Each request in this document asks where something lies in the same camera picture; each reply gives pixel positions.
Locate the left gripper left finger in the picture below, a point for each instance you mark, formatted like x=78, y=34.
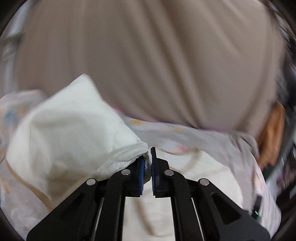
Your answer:
x=95, y=210

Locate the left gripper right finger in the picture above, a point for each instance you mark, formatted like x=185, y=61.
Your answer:
x=200, y=210

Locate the white quilted garment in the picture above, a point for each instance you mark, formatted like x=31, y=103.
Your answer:
x=75, y=135

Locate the grey floral fleece blanket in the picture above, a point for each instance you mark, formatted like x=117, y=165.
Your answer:
x=237, y=151

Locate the orange cloth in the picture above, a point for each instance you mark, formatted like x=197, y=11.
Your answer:
x=270, y=139

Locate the beige curtain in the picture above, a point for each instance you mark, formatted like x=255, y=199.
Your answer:
x=204, y=64

